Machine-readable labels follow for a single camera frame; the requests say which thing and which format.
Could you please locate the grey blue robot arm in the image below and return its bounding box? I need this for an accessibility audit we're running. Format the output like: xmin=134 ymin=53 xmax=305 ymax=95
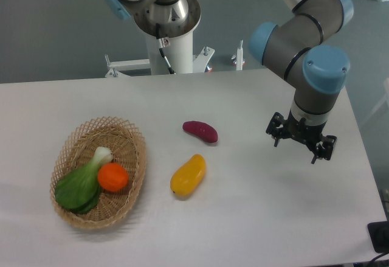
xmin=105 ymin=0 xmax=354 ymax=160

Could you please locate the orange fruit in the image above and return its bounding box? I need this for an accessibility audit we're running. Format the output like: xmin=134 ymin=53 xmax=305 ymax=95
xmin=97 ymin=162 xmax=129 ymax=192

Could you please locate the yellow mango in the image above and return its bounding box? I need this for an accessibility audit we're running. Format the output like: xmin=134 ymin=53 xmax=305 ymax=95
xmin=170 ymin=154 xmax=207 ymax=198

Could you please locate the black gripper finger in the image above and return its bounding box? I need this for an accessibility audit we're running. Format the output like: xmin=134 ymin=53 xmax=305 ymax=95
xmin=266 ymin=112 xmax=289 ymax=147
xmin=311 ymin=135 xmax=337 ymax=164

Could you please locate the green bok choy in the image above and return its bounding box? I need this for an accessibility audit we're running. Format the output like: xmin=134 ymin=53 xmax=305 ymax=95
xmin=54 ymin=147 xmax=113 ymax=214

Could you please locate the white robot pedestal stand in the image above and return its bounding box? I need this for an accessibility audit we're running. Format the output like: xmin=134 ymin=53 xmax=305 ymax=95
xmin=104 ymin=28 xmax=246 ymax=78

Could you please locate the black device on table edge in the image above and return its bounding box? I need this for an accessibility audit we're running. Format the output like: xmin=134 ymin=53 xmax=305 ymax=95
xmin=367 ymin=189 xmax=389 ymax=254

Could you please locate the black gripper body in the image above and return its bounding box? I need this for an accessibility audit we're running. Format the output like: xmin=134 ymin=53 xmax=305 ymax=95
xmin=284 ymin=111 xmax=326 ymax=152

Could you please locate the purple sweet potato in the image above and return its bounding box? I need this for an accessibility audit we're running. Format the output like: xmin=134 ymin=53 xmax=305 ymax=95
xmin=182 ymin=120 xmax=218 ymax=144

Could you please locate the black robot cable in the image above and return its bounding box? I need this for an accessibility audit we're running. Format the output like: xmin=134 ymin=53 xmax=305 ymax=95
xmin=154 ymin=23 xmax=176 ymax=75

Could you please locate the woven wicker basket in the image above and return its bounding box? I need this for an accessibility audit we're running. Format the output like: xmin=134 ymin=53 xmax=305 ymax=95
xmin=50 ymin=117 xmax=146 ymax=229

